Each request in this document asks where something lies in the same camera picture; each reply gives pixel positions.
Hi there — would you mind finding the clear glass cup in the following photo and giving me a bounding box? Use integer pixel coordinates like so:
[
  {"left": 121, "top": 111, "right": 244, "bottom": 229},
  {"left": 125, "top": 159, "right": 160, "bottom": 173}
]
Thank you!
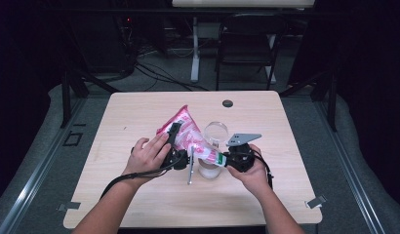
[{"left": 203, "top": 121, "right": 230, "bottom": 150}]

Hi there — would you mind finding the pink and white plastic bag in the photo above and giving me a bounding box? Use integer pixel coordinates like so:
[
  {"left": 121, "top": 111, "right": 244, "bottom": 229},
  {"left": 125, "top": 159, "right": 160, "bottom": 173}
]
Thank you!
[{"left": 156, "top": 104, "right": 227, "bottom": 169}]

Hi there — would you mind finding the white desk with white legs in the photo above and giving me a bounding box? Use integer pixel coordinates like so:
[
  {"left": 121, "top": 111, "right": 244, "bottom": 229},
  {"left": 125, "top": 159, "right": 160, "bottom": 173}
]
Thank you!
[{"left": 172, "top": 0, "right": 316, "bottom": 85}]

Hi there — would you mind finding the right hand-held gripper black cable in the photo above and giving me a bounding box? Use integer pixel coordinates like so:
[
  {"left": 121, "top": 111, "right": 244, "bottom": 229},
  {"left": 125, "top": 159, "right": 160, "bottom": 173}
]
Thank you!
[{"left": 250, "top": 150, "right": 275, "bottom": 191}]

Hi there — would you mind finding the person's right hand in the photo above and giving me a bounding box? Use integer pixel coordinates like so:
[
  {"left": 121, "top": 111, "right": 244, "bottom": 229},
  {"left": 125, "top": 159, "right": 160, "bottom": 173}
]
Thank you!
[{"left": 226, "top": 144, "right": 272, "bottom": 198}]

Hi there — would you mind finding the hand-held gripper black cable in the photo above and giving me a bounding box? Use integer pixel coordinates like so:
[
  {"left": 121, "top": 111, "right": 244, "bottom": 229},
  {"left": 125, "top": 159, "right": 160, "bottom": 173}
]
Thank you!
[
  {"left": 250, "top": 150, "right": 275, "bottom": 191},
  {"left": 100, "top": 152, "right": 186, "bottom": 200}
]

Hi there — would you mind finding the grey tape tab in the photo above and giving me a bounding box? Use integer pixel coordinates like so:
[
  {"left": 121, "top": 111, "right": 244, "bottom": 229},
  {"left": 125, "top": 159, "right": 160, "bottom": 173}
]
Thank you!
[
  {"left": 57, "top": 201, "right": 82, "bottom": 213},
  {"left": 304, "top": 194, "right": 328, "bottom": 210}
]

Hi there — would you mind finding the left hand-held gripper black cable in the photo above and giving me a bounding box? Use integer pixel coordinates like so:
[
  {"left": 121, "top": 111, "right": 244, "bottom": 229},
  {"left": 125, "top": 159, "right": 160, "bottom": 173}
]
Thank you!
[{"left": 100, "top": 152, "right": 186, "bottom": 200}]

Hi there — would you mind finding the aluminium floor rail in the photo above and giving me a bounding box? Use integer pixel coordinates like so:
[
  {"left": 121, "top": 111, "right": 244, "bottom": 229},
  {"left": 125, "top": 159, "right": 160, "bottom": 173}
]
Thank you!
[
  {"left": 0, "top": 97, "right": 88, "bottom": 234},
  {"left": 313, "top": 100, "right": 387, "bottom": 234}
]

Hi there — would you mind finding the person's left hand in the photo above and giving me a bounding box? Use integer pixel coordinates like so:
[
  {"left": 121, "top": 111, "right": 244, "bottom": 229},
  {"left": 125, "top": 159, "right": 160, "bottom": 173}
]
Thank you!
[{"left": 123, "top": 133, "right": 172, "bottom": 184}]

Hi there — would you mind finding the dark equipment box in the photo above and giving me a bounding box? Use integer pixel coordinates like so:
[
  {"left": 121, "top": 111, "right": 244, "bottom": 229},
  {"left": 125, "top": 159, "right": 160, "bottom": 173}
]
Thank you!
[{"left": 70, "top": 18, "right": 133, "bottom": 75}]

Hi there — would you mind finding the black metal stand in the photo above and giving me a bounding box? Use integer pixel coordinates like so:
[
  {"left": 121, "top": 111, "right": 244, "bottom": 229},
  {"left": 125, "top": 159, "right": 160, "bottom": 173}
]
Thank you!
[
  {"left": 60, "top": 19, "right": 121, "bottom": 129},
  {"left": 279, "top": 64, "right": 339, "bottom": 133}
]

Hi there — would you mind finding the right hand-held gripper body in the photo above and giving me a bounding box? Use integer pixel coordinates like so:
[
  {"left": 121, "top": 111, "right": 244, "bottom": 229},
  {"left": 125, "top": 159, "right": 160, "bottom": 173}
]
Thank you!
[{"left": 225, "top": 133, "right": 262, "bottom": 174}]

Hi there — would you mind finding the bundle of black floor cables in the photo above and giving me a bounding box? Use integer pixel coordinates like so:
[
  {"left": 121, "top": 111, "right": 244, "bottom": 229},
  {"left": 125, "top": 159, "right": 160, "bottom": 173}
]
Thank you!
[{"left": 134, "top": 61, "right": 210, "bottom": 93}]

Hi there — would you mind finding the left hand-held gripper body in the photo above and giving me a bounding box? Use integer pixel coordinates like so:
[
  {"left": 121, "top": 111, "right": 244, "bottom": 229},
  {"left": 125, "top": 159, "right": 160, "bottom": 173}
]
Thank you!
[{"left": 163, "top": 145, "right": 195, "bottom": 185}]

